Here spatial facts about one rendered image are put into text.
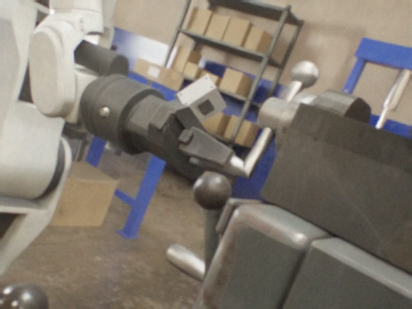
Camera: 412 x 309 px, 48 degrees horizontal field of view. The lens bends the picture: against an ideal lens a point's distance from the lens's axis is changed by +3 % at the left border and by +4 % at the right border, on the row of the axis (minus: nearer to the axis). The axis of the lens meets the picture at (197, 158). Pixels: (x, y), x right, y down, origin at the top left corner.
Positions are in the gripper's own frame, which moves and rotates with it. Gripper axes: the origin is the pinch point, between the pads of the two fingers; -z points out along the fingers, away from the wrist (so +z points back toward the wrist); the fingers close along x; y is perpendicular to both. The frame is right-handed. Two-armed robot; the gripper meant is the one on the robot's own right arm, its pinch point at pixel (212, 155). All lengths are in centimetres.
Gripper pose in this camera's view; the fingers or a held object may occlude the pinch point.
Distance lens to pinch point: 50.7
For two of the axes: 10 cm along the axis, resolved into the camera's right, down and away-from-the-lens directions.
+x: 3.6, 4.2, 8.3
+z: -7.6, -3.8, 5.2
